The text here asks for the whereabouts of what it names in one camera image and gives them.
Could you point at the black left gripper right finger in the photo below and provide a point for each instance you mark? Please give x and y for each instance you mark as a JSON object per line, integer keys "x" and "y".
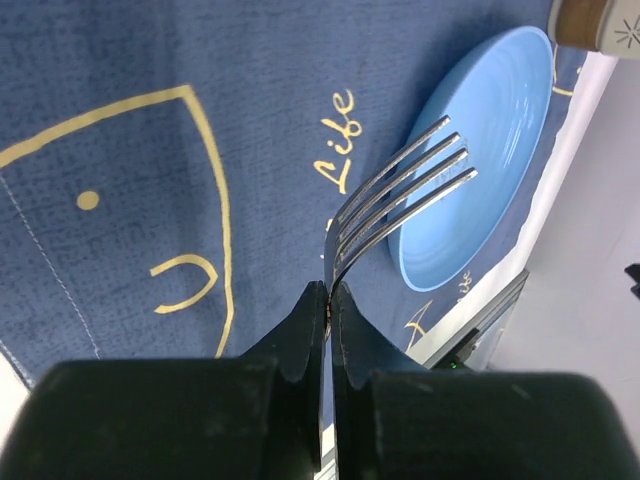
{"x": 395, "y": 419}

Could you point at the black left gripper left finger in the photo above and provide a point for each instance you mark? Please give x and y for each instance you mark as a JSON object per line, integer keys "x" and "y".
{"x": 255, "y": 416}

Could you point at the metal fork green handle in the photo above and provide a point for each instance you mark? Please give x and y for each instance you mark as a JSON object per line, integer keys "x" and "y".
{"x": 380, "y": 205}

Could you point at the blue placemat gold print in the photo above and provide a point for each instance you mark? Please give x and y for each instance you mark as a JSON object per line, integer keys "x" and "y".
{"x": 169, "y": 168}

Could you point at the blue plastic plate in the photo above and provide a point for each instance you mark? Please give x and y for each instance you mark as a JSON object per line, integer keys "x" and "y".
{"x": 496, "y": 97}

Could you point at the metal cup brown band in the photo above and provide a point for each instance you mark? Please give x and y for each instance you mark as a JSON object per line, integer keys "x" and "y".
{"x": 610, "y": 27}

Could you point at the aluminium frame rail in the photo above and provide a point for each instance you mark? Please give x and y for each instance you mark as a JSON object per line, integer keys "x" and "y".
{"x": 474, "y": 344}

